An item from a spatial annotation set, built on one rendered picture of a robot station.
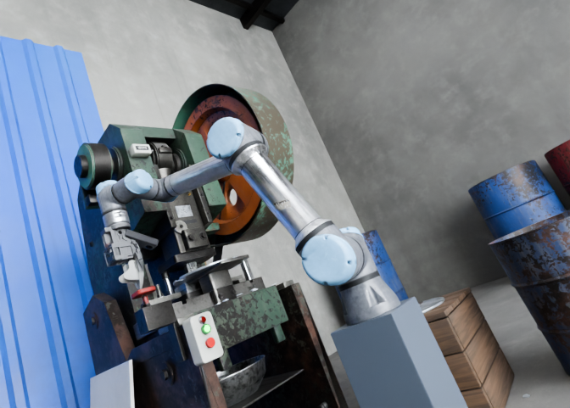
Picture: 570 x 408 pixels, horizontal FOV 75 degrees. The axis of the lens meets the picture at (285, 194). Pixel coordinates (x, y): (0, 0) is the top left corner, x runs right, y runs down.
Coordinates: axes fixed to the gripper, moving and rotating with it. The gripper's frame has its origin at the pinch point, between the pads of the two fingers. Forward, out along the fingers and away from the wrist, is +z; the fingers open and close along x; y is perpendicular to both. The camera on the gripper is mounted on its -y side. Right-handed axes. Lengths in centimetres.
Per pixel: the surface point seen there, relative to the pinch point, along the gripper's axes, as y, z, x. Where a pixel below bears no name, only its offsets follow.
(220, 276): -33.1, 3.0, -5.0
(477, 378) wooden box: -68, 64, 54
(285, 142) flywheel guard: -75, -45, 17
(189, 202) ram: -37, -33, -14
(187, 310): -17.4, 10.9, -8.0
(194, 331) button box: -5.6, 19.0, 12.0
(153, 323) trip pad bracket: 1.2, 12.5, 3.0
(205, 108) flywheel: -66, -86, -15
